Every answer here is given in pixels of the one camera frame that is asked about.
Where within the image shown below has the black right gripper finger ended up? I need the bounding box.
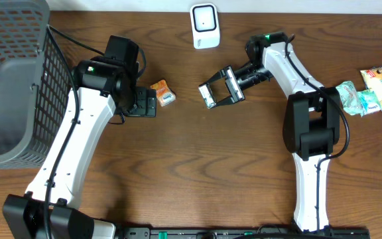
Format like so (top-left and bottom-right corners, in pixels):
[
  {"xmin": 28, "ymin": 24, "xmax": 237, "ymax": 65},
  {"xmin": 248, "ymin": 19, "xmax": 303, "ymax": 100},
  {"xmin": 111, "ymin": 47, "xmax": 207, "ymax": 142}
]
[
  {"xmin": 213, "ymin": 96, "xmax": 235, "ymax": 108},
  {"xmin": 200, "ymin": 70, "xmax": 225, "ymax": 86}
]

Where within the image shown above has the black cable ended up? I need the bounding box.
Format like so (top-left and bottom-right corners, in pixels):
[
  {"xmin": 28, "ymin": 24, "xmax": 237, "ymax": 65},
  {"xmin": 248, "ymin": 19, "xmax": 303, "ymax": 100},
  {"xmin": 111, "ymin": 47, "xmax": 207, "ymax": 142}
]
[
  {"xmin": 43, "ymin": 25, "xmax": 147, "ymax": 239},
  {"xmin": 283, "ymin": 33, "xmax": 350, "ymax": 233}
]

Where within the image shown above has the black left cable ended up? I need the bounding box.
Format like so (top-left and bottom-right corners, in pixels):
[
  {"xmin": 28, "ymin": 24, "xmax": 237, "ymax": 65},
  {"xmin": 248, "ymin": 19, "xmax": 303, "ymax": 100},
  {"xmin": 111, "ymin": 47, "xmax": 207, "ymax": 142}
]
[{"xmin": 43, "ymin": 25, "xmax": 147, "ymax": 239}]

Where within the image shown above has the light green pack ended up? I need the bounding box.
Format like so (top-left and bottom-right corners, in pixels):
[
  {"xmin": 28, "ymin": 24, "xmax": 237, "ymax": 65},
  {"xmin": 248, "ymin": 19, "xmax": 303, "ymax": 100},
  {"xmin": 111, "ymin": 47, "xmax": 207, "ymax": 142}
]
[{"xmin": 336, "ymin": 81, "xmax": 365, "ymax": 117}]

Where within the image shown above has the black right cable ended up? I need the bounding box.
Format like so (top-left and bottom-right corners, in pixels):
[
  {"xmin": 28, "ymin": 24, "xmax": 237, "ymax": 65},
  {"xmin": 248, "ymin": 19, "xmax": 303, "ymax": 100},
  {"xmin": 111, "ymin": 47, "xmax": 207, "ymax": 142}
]
[{"xmin": 283, "ymin": 33, "xmax": 350, "ymax": 233}]

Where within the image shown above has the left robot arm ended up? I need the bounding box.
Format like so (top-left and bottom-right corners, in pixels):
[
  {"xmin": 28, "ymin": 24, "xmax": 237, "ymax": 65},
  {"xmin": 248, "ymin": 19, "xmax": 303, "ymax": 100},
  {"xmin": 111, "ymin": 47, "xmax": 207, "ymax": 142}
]
[{"xmin": 3, "ymin": 35, "xmax": 157, "ymax": 238}]

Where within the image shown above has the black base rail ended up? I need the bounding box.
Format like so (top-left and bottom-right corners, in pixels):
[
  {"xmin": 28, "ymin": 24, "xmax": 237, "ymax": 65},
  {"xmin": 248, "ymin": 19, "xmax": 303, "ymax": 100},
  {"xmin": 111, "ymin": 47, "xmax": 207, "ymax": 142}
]
[{"xmin": 114, "ymin": 226, "xmax": 371, "ymax": 239}]

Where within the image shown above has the dark grey plastic basket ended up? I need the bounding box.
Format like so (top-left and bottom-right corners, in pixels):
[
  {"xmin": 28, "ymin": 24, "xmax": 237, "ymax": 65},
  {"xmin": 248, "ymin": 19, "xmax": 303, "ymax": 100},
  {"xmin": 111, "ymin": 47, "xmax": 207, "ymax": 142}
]
[{"xmin": 0, "ymin": 0, "xmax": 70, "ymax": 169}]

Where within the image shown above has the orange snack pack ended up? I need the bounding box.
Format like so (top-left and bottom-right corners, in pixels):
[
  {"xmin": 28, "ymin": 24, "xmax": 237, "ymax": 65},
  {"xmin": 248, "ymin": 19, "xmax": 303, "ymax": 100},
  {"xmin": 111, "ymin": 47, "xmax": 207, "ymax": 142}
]
[{"xmin": 151, "ymin": 80, "xmax": 176, "ymax": 107}]

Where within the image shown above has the white barcode scanner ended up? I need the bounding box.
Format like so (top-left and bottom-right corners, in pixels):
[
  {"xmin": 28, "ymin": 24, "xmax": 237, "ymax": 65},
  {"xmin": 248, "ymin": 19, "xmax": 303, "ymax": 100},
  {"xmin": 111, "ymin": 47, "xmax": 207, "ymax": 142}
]
[{"xmin": 190, "ymin": 3, "xmax": 221, "ymax": 50}]

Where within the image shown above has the small teal tissue pack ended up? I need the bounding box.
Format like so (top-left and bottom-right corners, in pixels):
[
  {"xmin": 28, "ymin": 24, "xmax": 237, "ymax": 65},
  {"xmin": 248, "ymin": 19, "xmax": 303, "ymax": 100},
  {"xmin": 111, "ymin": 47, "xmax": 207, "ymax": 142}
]
[{"xmin": 357, "ymin": 90, "xmax": 381, "ymax": 116}]

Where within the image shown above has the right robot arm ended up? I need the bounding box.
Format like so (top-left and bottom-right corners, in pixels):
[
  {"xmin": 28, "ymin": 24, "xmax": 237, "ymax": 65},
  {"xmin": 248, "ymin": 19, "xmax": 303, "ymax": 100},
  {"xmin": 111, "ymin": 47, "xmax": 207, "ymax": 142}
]
[{"xmin": 198, "ymin": 32, "xmax": 341, "ymax": 235}]

